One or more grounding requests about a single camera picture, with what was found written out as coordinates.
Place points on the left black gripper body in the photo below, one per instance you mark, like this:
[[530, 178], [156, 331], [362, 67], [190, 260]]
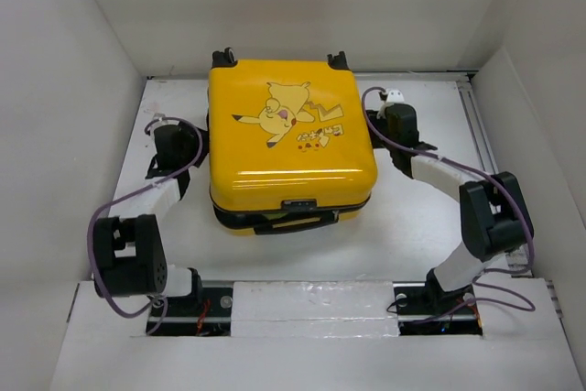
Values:
[[190, 140]]

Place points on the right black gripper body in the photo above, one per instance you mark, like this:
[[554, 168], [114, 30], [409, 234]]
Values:
[[378, 141]]

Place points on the yellow hard-shell suitcase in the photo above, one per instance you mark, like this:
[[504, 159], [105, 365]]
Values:
[[289, 147]]

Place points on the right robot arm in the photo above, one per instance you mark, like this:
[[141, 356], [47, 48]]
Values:
[[494, 219]]

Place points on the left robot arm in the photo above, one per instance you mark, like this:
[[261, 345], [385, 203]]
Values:
[[124, 243]]

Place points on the white foam board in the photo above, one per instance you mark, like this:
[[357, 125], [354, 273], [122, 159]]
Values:
[[316, 310]]

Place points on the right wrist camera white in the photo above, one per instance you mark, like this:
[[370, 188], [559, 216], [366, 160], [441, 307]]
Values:
[[389, 97]]

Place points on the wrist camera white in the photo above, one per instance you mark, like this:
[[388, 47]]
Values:
[[389, 97], [157, 121]]

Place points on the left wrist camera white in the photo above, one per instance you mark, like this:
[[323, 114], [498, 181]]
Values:
[[157, 121]]

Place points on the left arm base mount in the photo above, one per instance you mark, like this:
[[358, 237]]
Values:
[[210, 316]]

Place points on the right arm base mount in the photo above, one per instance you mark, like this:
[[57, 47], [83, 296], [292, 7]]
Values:
[[420, 312]]

